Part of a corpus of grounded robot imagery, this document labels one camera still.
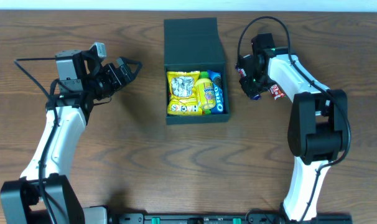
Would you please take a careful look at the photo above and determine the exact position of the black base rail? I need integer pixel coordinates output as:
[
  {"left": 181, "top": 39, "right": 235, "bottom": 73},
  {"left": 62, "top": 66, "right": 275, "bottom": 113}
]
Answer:
[{"left": 109, "top": 212, "right": 353, "bottom": 224}]

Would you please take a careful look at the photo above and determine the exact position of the purple Dairy Milk bar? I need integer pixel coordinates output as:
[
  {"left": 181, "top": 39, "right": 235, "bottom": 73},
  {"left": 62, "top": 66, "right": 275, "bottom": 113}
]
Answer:
[{"left": 235, "top": 64, "right": 261, "bottom": 100}]

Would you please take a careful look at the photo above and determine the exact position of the yellow Mentos gum bottle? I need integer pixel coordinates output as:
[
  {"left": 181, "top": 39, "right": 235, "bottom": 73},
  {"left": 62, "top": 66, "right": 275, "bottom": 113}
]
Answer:
[{"left": 193, "top": 77, "right": 216, "bottom": 111}]

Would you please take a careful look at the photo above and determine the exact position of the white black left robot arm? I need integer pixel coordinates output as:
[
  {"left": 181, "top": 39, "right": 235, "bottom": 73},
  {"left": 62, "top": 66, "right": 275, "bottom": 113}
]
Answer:
[{"left": 0, "top": 42, "right": 142, "bottom": 223}]

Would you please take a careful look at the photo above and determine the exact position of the green red KitKat Milo bar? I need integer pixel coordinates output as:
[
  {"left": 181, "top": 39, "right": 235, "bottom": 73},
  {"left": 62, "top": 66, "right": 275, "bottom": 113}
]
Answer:
[{"left": 268, "top": 84, "right": 286, "bottom": 100}]

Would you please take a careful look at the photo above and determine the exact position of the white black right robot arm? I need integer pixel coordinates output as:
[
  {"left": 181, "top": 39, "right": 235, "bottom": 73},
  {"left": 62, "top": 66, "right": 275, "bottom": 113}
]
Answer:
[{"left": 236, "top": 33, "right": 352, "bottom": 223}]

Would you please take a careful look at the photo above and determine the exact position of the yellow Hacks candy bag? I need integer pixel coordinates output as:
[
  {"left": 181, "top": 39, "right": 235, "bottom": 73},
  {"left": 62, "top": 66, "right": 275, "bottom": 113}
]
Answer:
[{"left": 167, "top": 71, "right": 203, "bottom": 116}]

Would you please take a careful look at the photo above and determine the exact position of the dark green box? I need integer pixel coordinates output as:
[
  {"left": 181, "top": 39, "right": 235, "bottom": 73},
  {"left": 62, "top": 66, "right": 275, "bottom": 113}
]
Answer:
[{"left": 164, "top": 17, "right": 230, "bottom": 125}]

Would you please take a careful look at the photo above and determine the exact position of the blue Oreo cookie pack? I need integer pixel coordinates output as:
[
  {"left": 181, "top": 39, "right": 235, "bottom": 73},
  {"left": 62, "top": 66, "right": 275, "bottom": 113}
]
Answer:
[{"left": 207, "top": 70, "right": 224, "bottom": 114}]

